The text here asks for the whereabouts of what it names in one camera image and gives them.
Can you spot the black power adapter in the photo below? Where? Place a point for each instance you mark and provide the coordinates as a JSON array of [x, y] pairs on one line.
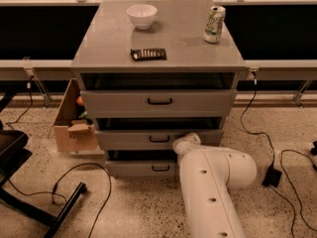
[[272, 177]]

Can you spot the brown cardboard box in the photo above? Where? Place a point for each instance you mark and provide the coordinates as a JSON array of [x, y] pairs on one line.
[[73, 134]]

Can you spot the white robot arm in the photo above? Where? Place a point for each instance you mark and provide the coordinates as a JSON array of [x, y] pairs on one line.
[[207, 174]]

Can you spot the grey drawer cabinet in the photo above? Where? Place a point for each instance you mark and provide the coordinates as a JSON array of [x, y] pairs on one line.
[[103, 62]]

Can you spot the black chair base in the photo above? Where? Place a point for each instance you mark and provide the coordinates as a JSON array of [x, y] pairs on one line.
[[41, 181]]

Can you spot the grey drawer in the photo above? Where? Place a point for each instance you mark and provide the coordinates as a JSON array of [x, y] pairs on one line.
[[157, 103], [131, 140], [122, 169]]

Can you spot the white ceramic bowl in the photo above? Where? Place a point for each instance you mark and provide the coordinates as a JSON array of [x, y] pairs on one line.
[[142, 16]]

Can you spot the green white soda can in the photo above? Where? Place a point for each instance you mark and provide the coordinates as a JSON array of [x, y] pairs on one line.
[[214, 24]]

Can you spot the grey bottom drawer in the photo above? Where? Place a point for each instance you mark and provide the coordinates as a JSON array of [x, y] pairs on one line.
[[122, 169]]

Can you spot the grey middle drawer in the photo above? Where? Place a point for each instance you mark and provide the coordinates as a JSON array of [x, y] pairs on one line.
[[131, 140]]

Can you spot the grey top drawer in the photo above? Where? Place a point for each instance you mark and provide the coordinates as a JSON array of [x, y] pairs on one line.
[[157, 103]]

